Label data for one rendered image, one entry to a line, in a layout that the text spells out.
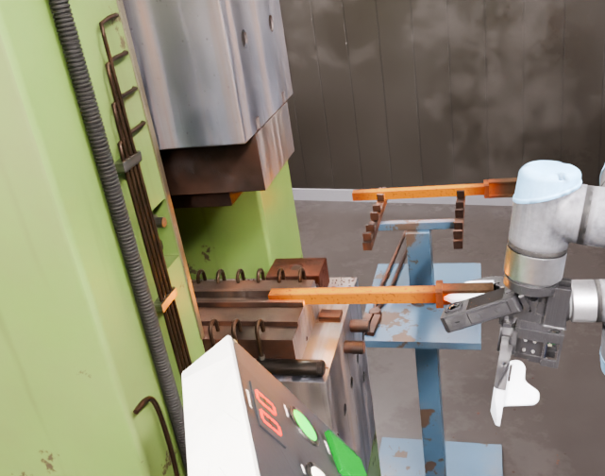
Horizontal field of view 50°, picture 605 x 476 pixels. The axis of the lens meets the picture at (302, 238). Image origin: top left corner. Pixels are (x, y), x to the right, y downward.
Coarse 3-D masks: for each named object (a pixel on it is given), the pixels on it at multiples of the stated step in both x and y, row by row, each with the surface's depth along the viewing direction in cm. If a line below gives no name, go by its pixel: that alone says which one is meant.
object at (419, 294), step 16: (272, 288) 129; (288, 288) 128; (304, 288) 127; (320, 288) 126; (336, 288) 125; (352, 288) 124; (368, 288) 123; (384, 288) 122; (400, 288) 121; (416, 288) 120; (432, 288) 119; (448, 288) 118; (464, 288) 117; (480, 288) 116
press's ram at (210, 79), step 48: (144, 0) 90; (192, 0) 88; (240, 0) 95; (144, 48) 93; (192, 48) 91; (240, 48) 95; (192, 96) 94; (240, 96) 94; (288, 96) 118; (192, 144) 98
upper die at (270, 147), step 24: (288, 120) 118; (240, 144) 102; (264, 144) 104; (288, 144) 117; (168, 168) 106; (192, 168) 105; (216, 168) 104; (240, 168) 103; (264, 168) 104; (192, 192) 107; (216, 192) 106
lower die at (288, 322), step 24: (216, 288) 136; (240, 288) 134; (264, 288) 131; (216, 312) 127; (240, 312) 126; (264, 312) 125; (288, 312) 123; (312, 312) 131; (216, 336) 121; (240, 336) 120; (264, 336) 119; (288, 336) 118
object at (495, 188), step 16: (352, 192) 178; (368, 192) 176; (384, 192) 174; (400, 192) 173; (416, 192) 172; (432, 192) 171; (448, 192) 170; (464, 192) 170; (480, 192) 169; (496, 192) 168; (512, 192) 168
